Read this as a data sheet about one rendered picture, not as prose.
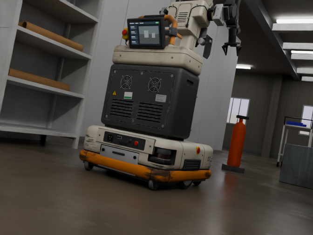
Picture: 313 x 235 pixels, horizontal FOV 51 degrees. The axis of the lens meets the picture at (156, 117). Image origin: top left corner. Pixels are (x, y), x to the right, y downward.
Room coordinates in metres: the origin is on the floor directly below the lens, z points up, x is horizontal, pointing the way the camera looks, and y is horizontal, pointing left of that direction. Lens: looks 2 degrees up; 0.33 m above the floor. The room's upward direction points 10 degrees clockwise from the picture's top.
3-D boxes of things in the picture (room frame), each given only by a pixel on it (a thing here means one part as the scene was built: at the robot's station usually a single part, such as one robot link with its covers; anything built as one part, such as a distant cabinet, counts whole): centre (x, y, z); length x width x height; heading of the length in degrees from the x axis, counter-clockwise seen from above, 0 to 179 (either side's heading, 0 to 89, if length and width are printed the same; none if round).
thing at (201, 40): (2.39, -0.16, 0.99); 0.28 x 0.16 x 0.22; 57
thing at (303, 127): (6.96, -3.03, 0.52); 1.10 x 0.64 x 1.04; 148
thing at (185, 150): (2.15, 0.00, 0.16); 0.67 x 0.64 x 0.25; 147
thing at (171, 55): (2.07, 0.05, 0.59); 0.55 x 0.34 x 0.83; 57
